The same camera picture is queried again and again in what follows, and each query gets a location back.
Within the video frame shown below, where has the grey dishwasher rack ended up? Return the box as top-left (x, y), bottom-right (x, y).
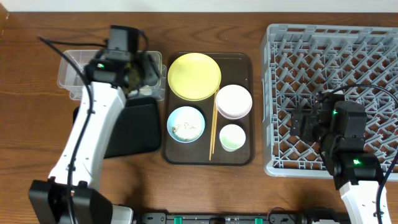
top-left (261, 24), bottom-right (397, 179)

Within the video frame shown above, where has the white cup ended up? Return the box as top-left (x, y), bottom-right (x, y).
top-left (219, 124), bottom-right (246, 152)

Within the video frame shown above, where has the yellow plate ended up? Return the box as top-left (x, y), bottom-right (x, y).
top-left (167, 53), bottom-right (221, 101)

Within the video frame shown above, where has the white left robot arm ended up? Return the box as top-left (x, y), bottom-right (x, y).
top-left (29, 83), bottom-right (162, 223)

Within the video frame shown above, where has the light blue bowl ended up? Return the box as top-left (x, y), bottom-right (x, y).
top-left (166, 106), bottom-right (205, 143)

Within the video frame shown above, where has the wooden chopstick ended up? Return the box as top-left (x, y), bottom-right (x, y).
top-left (211, 86), bottom-right (220, 156)
top-left (208, 88), bottom-right (219, 161)

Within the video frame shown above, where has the white tissue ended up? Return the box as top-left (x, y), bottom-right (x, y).
top-left (139, 87), bottom-right (153, 96)

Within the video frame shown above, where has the black waste tray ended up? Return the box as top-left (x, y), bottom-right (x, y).
top-left (72, 96), bottom-right (162, 159)

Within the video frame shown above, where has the rice pile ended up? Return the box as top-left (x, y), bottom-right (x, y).
top-left (172, 123), bottom-right (201, 142)

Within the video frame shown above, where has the pink bowl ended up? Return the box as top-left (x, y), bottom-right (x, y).
top-left (215, 85), bottom-right (252, 120)

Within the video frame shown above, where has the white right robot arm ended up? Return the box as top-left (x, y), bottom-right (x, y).
top-left (290, 92), bottom-right (391, 223)

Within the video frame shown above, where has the clear plastic bin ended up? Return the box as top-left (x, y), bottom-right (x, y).
top-left (57, 50), bottom-right (167, 101)

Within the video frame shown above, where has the dark brown serving tray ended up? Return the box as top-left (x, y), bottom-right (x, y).
top-left (161, 53), bottom-right (255, 166)

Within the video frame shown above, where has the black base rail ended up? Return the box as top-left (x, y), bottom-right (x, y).
top-left (136, 207), bottom-right (343, 224)

